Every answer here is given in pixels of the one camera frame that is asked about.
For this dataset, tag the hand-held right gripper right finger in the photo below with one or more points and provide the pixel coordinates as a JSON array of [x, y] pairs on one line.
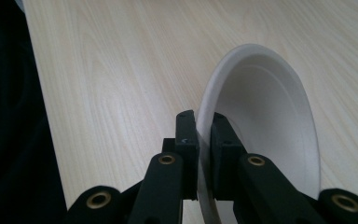
[[225, 149]]

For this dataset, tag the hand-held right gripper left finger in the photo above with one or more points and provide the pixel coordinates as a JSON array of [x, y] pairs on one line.
[[186, 149]]

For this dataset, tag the white bowl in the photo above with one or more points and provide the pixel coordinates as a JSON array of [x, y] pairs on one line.
[[267, 118]]

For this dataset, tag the dark cloth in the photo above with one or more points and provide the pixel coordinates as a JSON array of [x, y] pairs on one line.
[[9, 130]]

